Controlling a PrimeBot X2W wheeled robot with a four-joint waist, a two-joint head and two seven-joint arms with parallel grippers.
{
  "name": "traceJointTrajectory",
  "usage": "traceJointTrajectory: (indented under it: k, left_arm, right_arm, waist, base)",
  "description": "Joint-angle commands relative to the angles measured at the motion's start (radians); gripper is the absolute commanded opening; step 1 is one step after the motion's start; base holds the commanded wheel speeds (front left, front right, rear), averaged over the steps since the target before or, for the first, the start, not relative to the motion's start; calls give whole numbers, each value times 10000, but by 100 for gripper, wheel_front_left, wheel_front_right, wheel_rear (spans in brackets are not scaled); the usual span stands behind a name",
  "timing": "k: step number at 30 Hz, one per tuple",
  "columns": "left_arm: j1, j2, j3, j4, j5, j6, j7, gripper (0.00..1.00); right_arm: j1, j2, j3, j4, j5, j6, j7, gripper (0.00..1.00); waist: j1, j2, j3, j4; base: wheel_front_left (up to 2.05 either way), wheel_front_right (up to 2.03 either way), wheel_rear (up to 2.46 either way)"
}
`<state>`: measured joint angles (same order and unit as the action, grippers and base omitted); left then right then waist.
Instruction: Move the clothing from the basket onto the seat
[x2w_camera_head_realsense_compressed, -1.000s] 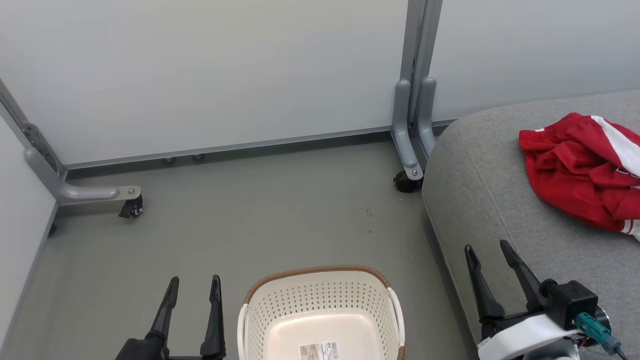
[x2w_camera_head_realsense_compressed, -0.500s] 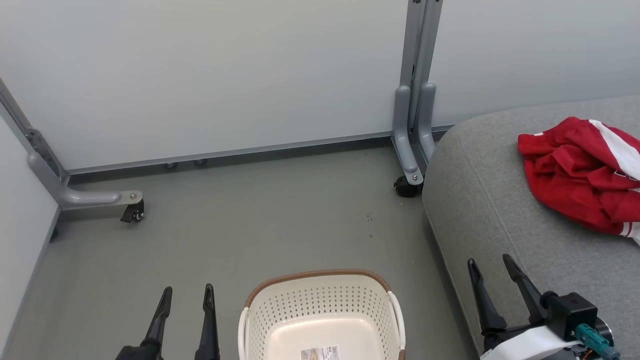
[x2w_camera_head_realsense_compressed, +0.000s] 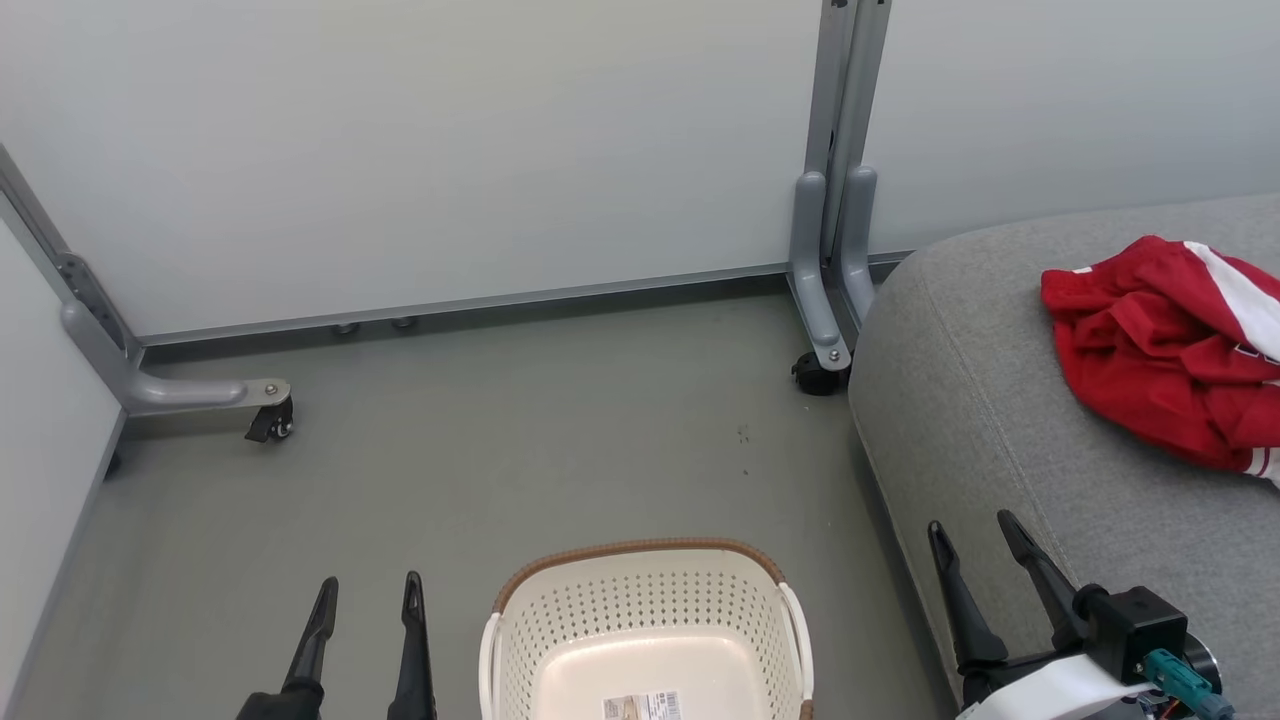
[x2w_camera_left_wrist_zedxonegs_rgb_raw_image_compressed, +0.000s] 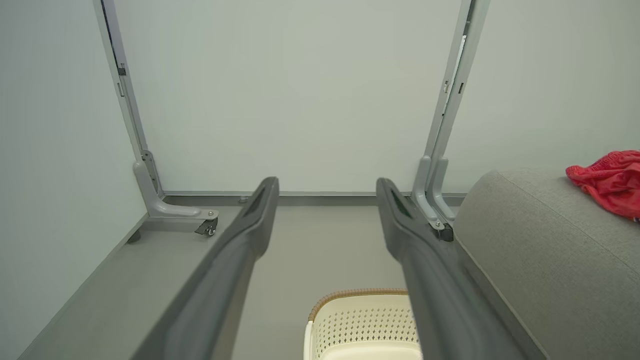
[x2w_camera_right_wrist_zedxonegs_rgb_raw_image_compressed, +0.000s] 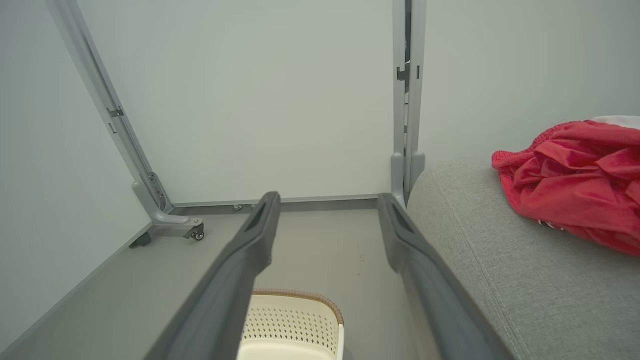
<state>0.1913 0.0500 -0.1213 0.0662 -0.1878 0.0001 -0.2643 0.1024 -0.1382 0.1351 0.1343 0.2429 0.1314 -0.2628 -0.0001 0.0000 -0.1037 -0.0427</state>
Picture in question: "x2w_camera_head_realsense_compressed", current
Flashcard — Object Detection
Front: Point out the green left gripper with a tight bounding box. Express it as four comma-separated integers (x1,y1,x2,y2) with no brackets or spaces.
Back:
236,571,438,720

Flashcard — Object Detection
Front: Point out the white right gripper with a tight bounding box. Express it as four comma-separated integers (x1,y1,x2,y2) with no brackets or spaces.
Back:
927,509,1152,720

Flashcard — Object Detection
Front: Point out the red baseball jersey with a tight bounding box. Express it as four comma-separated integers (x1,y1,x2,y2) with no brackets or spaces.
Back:
1058,300,1280,492

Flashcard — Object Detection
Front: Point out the red white-striped garment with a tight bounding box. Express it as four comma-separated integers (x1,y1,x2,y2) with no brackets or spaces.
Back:
1040,234,1280,386

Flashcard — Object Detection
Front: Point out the cream perforated laundry basket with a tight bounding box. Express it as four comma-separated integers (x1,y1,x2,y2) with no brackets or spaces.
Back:
477,537,817,720

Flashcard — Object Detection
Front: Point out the printed basket label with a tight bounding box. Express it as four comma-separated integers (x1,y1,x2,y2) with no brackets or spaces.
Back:
602,689,684,720

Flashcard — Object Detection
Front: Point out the grey fabric sofa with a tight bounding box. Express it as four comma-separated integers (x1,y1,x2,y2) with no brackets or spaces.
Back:
847,192,1280,720

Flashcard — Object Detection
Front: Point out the small black caster wheel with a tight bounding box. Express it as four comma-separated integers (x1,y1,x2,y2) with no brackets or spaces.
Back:
244,396,297,445

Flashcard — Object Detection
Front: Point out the round black caster wheel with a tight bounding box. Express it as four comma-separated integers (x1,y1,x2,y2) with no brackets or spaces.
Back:
791,350,852,398

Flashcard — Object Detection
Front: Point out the grey angled partition leg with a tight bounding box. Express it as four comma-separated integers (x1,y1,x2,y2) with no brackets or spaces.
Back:
0,144,292,418

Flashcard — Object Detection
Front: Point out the grey plain partition foot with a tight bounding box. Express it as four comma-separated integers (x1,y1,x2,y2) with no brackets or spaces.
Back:
838,164,882,327

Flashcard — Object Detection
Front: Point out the teal-plug right camera cable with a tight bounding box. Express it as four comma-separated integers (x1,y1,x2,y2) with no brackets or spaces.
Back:
1142,649,1237,720

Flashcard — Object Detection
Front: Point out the grey partition base rail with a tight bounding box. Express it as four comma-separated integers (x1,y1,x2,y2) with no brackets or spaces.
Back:
134,261,792,350

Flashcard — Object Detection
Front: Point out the grey partition post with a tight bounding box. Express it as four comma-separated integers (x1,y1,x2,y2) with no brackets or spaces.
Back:
804,0,893,263

